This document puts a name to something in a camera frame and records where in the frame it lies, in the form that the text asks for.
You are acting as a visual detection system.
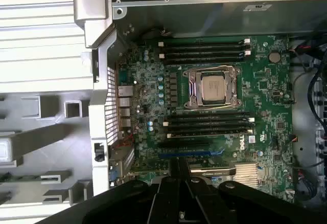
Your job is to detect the white plastic block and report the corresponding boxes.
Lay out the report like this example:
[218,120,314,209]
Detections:
[0,138,14,162]

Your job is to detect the thick black cable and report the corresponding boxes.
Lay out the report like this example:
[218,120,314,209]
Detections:
[306,65,327,129]

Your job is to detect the black expansion slot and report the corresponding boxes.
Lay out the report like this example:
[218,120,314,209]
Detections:
[156,140,209,148]

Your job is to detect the green RAM stick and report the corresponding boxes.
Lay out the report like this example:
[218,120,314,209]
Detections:
[0,173,43,184]

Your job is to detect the socket locking lever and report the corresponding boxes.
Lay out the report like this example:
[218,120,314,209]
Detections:
[191,104,240,111]

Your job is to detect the red and black wires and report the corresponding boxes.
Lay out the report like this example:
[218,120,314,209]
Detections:
[289,41,314,57]

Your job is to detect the black case latch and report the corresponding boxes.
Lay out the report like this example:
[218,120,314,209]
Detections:
[94,143,105,162]

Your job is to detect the grey metal PC case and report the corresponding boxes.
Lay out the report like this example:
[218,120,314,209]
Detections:
[73,0,327,209]

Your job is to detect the metal rear port stack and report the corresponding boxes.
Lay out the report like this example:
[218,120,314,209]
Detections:
[116,85,134,129]

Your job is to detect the grey plastic parts rack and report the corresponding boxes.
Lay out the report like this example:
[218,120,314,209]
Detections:
[0,91,96,211]

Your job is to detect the green Dell motherboard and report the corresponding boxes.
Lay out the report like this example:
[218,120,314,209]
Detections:
[115,35,296,197]

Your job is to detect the silver CPU in socket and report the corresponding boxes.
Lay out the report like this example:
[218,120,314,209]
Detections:
[182,64,243,111]

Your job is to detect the silver finned heat sink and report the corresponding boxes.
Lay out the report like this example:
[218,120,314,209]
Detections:
[232,162,261,183]

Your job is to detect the black RAM slot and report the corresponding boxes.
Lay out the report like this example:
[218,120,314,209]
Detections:
[158,57,252,65]
[162,123,253,130]
[157,44,251,51]
[157,38,251,45]
[166,129,254,140]
[158,51,252,58]
[162,118,255,124]
[163,111,252,119]

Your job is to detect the round coin battery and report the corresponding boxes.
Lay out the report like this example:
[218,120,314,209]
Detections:
[268,51,282,64]

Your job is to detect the black graphics card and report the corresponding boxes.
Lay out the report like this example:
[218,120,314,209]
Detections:
[187,157,238,177]

